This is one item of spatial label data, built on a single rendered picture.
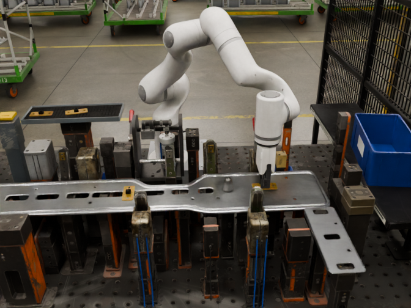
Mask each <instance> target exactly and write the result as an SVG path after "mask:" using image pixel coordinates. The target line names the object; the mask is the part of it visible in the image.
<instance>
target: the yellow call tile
mask: <svg viewBox="0 0 411 308"><path fill-rule="evenodd" d="M16 115H17V112H1V113H0V121H1V120H5V121H8V120H13V118H14V117H15V116H16Z"/></svg>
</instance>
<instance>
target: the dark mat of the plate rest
mask: <svg viewBox="0 0 411 308"><path fill-rule="evenodd" d="M121 107H122V104H119V105H98V106H60V107H40V108H32V109H31V110H30V111H29V112H28V114H27V115H26V117H25V118H24V120H29V119H66V118H85V117H118V116H119V113H120V110H121ZM75 108H78V109H84V108H87V111H88V112H86V113H81V114H71V115H66V114H65V112H66V111H69V110H74V109H75ZM39 111H53V114H52V115H50V116H35V117H30V116H29V115H30V114H31V112H39Z"/></svg>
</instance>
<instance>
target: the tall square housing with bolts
mask: <svg viewBox="0 0 411 308"><path fill-rule="evenodd" d="M24 156H25V159H26V164H27V167H28V171H29V176H30V181H31V182H54V181H59V179H58V176H57V169H58V166H57V162H56V157H55V153H54V148H53V142H52V140H51V139H44V140H32V141H31V142H30V143H29V145H28V146H27V147H26V149H25V151H24ZM58 197H59V195H57V194H56V195H41V196H38V197H37V200H43V199H57V198H58ZM43 218H46V221H47V222H51V221H56V224H57V229H58V231H59V234H60V238H61V242H63V243H64V238H63V234H62V229H61V225H60V224H59V223H58V220H57V216H41V219H43Z"/></svg>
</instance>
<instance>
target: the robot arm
mask: <svg viewBox="0 0 411 308"><path fill-rule="evenodd" d="M163 43H164V45H165V47H166V49H167V51H168V54H167V56H166V58H165V60H164V61H163V62H162V63H161V64H160V65H159V66H157V67H156V68H155V69H153V70H152V71H151V72H150V73H148V74H147V75H146V76H145V77H144V78H143V79H142V80H141V82H140V84H139V87H138V93H139V97H140V99H142V101H143V102H145V103H147V104H150V105H153V104H157V103H161V102H162V104H161V105H160V106H159V107H158V108H157V109H156V110H155V111H154V113H153V115H152V120H155V121H159V120H169V119H171V121H172V125H171V126H172V127H178V126H179V111H180V109H181V107H182V105H183V103H184V101H185V100H186V98H187V96H188V93H189V90H190V82H189V79H188V77H187V75H186V74H185V73H186V71H187V70H188V68H189V67H190V65H191V63H192V60H193V55H192V52H191V50H192V49H195V48H200V47H203V46H208V45H212V44H214V46H215V48H216V49H217V51H218V54H219V55H220V57H221V59H222V61H223V62H224V64H225V66H226V68H227V69H228V71H229V73H230V75H231V76H232V78H233V80H234V81H235V83H236V84H237V85H239V86H242V87H253V88H257V89H260V90H263V91H262V92H259V93H258V94H257V97H256V121H255V135H254V140H255V141H256V143H257V152H256V164H257V168H258V171H259V173H260V177H259V184H260V185H261V188H262V189H264V188H270V177H271V172H272V174H274V172H275V158H276V146H277V145H278V144H279V142H280V141H281V130H282V126H283V124H284V123H286V122H288V121H291V120H294V119H295V118H297V117H298V115H299V113H300V107H299V104H298V101H297V99H296V97H295V95H294V94H293V92H292V91H291V89H290V88H289V86H288V85H287V84H286V82H285V81H284V80H283V79H282V78H280V77H279V76H278V75H276V74H274V73H272V72H270V71H268V70H265V69H263V68H260V67H259V66H258V65H257V64H256V63H255V61H254V59H253V57H252V55H251V53H250V52H249V50H248V48H247V46H246V45H245V42H244V41H243V39H242V37H241V35H240V34H239V32H238V30H237V28H236V26H235V25H234V23H233V21H232V20H231V18H230V16H229V15H228V14H227V12H226V11H224V10H223V9H221V8H219V7H209V8H207V9H205V10H204V11H203V12H202V13H201V16H200V18H199V19H195V20H189V21H183V22H179V23H175V24H172V25H170V26H169V27H168V28H167V29H166V30H165V32H164V34H163ZM159 135H160V131H156V132H155V139H154V141H155V151H153V152H152V153H151V154H150V155H149V160H151V159H161V153H160V141H159Z"/></svg>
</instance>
